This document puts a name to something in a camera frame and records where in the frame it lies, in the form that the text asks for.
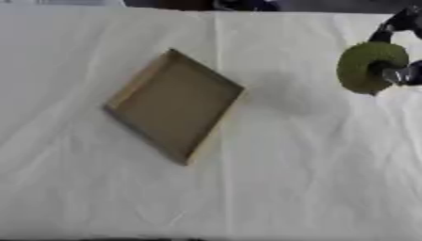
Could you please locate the tan cardboard box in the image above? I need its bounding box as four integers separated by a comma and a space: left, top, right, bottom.
100, 47, 248, 167

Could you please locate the green fuzzy ring toy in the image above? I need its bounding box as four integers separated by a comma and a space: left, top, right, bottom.
334, 40, 413, 96

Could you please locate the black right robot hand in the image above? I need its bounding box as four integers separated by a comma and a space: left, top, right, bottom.
365, 5, 422, 88

